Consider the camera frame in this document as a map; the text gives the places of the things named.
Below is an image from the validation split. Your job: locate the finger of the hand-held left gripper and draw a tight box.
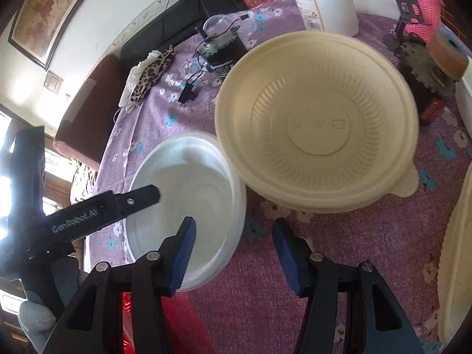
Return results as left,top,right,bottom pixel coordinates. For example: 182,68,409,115
111,184,162,222

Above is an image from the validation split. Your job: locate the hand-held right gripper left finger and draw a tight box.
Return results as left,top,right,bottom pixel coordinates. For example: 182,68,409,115
42,216,197,354

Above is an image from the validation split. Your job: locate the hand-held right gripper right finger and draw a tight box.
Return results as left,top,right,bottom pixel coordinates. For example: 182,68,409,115
272,217,425,354

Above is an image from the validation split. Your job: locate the small white foam bowl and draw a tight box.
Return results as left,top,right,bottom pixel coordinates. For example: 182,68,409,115
125,132,247,291

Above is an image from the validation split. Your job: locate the beige ribbed plastic bowl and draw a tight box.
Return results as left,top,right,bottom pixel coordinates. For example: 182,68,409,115
214,30,421,214
436,162,472,345

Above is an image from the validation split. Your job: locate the person's left hand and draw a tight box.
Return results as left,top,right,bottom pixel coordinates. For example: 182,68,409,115
18,291,58,354

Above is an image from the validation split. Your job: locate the red transparent plate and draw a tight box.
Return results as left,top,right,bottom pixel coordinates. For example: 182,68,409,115
118,291,207,354

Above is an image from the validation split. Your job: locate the dark red sofa cushion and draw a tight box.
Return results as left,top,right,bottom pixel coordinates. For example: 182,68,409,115
53,55,135,165

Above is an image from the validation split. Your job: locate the leopard print face mask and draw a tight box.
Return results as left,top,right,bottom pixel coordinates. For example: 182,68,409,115
119,45,178,113

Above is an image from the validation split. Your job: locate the dark jar with gear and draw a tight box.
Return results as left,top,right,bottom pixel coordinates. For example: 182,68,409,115
195,26,248,78

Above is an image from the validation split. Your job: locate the black sofa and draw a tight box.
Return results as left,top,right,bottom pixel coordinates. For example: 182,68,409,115
120,0,259,67

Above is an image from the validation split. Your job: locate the clear plastic bottle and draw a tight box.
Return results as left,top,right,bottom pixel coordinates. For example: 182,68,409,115
203,9,257,41

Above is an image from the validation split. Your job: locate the dark jar with cork lid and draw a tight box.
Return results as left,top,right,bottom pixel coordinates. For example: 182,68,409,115
400,39,458,98

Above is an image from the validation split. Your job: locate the tan abrasive wheel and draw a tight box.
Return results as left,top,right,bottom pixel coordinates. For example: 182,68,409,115
428,29,470,82

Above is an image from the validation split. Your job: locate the white plastic jar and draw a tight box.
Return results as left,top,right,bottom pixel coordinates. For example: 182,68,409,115
284,0,360,37

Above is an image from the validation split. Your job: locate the large white foam bowl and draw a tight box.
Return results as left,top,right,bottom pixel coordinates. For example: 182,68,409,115
350,0,472,137

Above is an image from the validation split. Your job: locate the pink thermos with knitted sleeve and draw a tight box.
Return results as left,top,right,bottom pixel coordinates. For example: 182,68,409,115
404,0,445,43

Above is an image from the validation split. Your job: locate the wall switch plate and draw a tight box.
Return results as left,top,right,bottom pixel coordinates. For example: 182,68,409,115
43,73,63,91

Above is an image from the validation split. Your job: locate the framed wall picture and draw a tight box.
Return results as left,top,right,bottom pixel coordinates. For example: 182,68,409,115
7,0,111,71

